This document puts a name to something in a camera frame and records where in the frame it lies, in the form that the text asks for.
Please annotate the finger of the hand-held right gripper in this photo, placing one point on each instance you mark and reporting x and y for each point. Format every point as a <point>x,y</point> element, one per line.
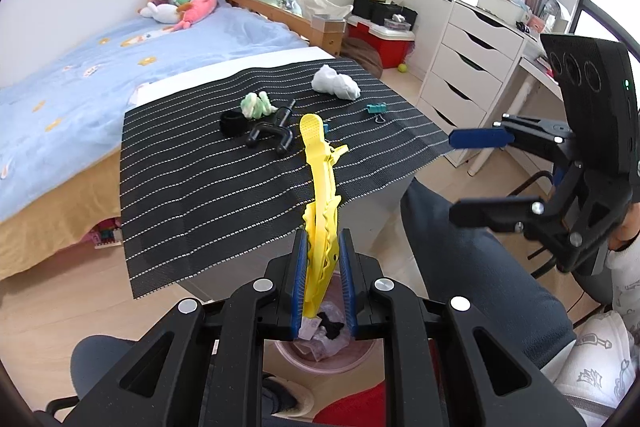
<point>480,138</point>
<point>500,213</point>

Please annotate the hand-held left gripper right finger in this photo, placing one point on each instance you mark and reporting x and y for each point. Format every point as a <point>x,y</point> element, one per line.
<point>348,287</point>

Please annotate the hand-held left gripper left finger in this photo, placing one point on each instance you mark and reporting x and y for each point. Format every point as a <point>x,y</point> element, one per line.
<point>299,287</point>

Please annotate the pink waste bin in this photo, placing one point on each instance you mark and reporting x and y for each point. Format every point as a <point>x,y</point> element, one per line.
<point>350,359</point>

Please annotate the teal binder clip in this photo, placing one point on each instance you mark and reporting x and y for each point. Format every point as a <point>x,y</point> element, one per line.
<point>376,109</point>

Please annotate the yellow plastic hair clip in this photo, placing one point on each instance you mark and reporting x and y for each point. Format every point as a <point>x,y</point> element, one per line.
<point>316,167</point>

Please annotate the white tissue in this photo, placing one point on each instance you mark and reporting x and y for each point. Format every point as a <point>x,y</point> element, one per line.
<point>335,83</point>

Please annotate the black band roll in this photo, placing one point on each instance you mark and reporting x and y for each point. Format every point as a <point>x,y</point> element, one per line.
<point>234,124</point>

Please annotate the green white wad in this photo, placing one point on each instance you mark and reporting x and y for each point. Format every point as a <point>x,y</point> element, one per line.
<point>256,105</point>

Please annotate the person's right hand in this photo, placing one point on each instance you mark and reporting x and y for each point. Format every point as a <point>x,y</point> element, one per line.
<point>630,227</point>

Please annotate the white desk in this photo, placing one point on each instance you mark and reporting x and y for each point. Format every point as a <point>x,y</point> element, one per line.
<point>500,127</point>

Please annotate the person's right leg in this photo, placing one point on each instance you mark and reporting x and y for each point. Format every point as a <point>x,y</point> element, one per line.
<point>480,267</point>

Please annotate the person's leg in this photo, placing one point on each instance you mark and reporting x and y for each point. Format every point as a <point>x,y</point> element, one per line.
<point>480,267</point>
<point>100,357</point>

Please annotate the white drawer cabinet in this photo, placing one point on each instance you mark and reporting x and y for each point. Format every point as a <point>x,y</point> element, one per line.
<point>465,57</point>

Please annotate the dark slipper beige trim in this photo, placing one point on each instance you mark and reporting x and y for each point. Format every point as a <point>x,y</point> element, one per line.
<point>295,399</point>

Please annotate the red cushion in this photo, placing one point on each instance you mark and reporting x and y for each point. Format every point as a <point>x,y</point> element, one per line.
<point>350,412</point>

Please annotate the red storage box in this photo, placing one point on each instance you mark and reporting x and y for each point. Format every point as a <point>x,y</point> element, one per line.
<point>387,49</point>

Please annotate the white basket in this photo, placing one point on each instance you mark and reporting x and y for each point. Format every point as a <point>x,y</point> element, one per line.
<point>500,4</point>

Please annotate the black striped mat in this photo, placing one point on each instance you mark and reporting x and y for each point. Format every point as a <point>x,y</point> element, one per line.
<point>200,187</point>

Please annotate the brown bean bag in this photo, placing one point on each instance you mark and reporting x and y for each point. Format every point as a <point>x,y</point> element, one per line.
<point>362,57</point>

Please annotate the black storage boxes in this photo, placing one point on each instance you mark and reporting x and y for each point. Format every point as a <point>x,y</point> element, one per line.
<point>370,9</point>

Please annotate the person's white printed shirt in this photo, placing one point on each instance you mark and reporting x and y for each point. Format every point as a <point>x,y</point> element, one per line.
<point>595,357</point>

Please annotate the toy blocks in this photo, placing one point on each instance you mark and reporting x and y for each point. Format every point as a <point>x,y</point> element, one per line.
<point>105,234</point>

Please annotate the person's left leg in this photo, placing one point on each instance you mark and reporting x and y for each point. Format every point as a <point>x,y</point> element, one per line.
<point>100,357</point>

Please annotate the wooden bed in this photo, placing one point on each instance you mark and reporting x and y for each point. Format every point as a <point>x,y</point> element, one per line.
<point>50,237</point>

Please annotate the blue printed blanket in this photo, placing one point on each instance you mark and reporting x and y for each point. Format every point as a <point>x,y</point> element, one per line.
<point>100,82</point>

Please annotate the pink whale plush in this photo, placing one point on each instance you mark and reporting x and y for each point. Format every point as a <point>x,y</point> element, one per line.
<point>197,7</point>

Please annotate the white plush toy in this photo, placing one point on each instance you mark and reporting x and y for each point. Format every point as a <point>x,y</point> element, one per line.
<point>160,12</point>

